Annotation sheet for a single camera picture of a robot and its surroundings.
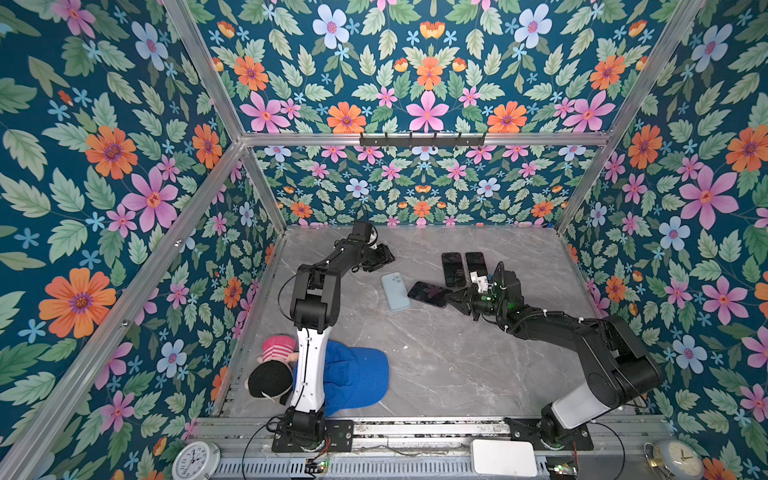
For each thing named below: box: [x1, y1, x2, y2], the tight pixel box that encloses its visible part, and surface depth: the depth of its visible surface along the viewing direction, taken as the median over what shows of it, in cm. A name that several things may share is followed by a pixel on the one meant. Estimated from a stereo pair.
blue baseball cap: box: [324, 340, 389, 417], surface depth 82 cm
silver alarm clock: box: [643, 439, 705, 480], surface depth 69 cm
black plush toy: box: [244, 334, 299, 405], surface depth 78 cm
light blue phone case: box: [381, 272, 412, 313], surface depth 103 cm
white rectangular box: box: [471, 439, 538, 477], surface depth 67 cm
